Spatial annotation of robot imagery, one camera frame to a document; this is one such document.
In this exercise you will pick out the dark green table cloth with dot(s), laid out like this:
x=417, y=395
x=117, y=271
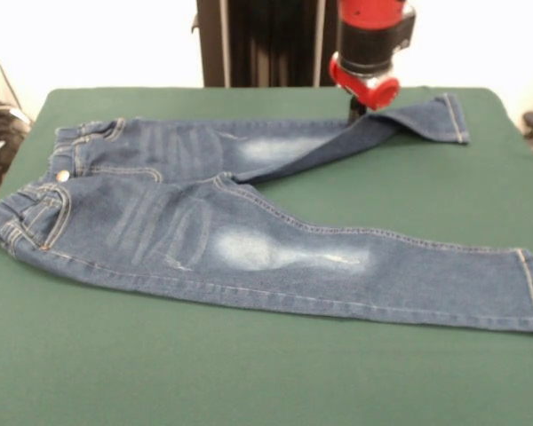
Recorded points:
x=115, y=377

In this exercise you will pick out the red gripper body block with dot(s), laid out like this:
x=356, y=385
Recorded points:
x=379, y=93

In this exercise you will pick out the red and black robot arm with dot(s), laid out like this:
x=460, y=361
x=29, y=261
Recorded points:
x=373, y=35

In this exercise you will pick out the blue denim jeans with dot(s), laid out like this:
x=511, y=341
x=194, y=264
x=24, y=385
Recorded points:
x=204, y=231

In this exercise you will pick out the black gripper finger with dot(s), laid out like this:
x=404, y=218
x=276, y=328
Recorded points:
x=356, y=111

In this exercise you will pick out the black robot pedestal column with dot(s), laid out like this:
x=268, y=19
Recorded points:
x=271, y=44

